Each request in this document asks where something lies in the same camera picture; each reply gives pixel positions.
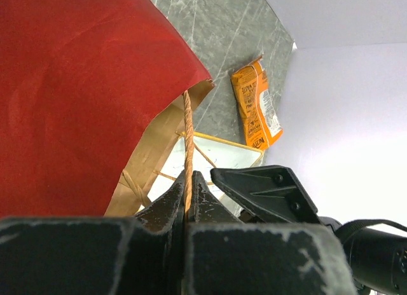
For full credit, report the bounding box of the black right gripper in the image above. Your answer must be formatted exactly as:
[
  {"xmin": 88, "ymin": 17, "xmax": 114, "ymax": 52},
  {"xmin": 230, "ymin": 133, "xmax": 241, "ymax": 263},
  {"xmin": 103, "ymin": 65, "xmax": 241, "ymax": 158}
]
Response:
[{"xmin": 320, "ymin": 217, "xmax": 406, "ymax": 294}]

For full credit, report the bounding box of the red paper bag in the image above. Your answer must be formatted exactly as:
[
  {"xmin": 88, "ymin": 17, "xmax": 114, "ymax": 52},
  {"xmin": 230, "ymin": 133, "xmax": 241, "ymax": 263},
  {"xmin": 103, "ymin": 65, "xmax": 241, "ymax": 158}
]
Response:
[{"xmin": 1, "ymin": 0, "xmax": 210, "ymax": 217}]

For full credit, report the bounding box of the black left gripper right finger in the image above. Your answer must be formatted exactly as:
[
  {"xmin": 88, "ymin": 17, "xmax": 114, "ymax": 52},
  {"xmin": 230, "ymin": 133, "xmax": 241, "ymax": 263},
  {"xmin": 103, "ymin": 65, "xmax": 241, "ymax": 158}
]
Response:
[{"xmin": 186, "ymin": 172, "xmax": 356, "ymax": 294}]

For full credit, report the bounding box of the yellow framed whiteboard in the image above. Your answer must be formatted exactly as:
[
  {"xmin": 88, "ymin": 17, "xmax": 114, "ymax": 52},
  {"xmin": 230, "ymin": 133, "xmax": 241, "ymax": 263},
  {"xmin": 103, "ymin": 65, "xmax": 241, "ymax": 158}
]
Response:
[{"xmin": 148, "ymin": 132, "xmax": 264, "ymax": 217}]

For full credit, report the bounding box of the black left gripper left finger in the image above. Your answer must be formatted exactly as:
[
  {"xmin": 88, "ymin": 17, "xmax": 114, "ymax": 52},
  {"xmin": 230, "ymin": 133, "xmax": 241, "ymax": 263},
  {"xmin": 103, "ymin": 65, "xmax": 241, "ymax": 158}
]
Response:
[{"xmin": 1, "ymin": 174, "xmax": 185, "ymax": 294}]

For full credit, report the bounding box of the orange snack bag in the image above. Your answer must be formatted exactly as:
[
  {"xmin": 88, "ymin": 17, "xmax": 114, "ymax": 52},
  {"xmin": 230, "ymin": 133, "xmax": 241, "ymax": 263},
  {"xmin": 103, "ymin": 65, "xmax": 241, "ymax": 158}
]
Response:
[{"xmin": 231, "ymin": 56, "xmax": 283, "ymax": 151}]

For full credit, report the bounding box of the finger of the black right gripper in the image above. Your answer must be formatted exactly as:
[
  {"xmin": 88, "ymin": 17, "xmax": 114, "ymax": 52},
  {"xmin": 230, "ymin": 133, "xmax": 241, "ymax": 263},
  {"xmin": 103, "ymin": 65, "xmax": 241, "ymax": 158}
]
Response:
[{"xmin": 210, "ymin": 165, "xmax": 321, "ymax": 224}]

